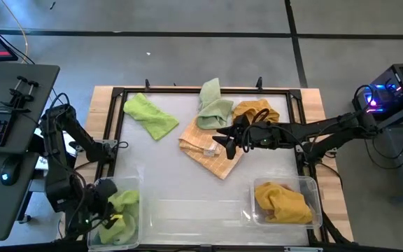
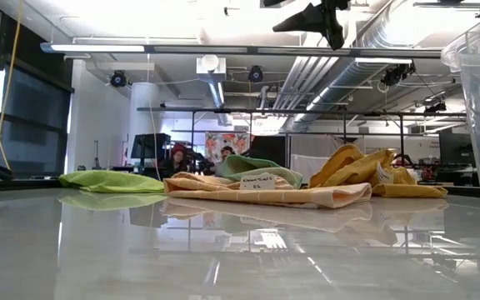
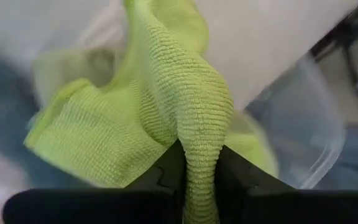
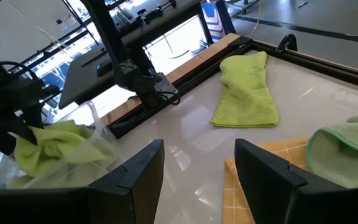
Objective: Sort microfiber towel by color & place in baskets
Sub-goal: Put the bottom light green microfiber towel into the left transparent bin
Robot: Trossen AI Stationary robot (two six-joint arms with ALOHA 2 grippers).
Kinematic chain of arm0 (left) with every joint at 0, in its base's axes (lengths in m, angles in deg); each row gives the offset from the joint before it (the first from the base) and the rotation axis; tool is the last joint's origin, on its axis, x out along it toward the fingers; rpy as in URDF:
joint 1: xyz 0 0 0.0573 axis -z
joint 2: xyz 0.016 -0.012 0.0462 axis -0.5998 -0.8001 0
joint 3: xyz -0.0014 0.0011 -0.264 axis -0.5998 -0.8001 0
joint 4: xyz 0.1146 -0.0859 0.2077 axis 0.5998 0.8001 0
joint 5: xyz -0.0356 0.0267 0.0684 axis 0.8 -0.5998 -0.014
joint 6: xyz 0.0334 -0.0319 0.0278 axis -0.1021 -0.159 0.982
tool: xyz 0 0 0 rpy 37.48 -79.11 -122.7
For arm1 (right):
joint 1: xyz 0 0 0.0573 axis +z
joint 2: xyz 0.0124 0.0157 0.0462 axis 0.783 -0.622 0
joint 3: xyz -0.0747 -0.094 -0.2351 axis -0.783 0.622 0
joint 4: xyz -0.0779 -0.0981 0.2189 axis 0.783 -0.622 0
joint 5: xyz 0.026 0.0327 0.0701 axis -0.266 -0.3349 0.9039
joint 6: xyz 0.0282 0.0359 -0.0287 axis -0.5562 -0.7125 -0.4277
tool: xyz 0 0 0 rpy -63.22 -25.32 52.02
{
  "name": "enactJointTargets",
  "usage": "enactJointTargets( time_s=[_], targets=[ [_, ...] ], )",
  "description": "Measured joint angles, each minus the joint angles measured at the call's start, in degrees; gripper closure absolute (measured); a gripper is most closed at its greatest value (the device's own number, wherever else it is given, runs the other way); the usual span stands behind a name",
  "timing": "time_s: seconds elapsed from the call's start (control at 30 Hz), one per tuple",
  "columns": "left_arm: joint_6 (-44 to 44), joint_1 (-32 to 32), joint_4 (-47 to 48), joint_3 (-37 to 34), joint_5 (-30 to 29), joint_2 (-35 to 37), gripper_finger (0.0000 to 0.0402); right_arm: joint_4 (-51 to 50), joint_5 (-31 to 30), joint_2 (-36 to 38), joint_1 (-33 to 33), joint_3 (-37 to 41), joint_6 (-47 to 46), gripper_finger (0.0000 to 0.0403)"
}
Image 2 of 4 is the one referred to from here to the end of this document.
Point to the peach striped microfiber towel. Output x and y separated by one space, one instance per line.
265 198

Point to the overhead frame beam with light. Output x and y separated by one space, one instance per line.
265 51

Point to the white handwritten paper label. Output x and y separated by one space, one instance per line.
258 182

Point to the silver ventilation duct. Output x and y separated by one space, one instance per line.
348 75

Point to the person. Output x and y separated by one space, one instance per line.
176 160
224 156

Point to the white towel care tag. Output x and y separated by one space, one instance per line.
385 175

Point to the light green microfiber towel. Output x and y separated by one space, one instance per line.
244 164

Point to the black computer monitor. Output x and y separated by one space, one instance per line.
150 146
456 148

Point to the floral poster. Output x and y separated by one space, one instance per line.
223 146

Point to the yellow microfiber towel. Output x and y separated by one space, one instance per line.
356 166

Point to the clear plastic bin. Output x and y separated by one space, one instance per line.
477 104

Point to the black background rig frame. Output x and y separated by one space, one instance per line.
306 111

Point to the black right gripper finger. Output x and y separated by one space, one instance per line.
335 31
306 23

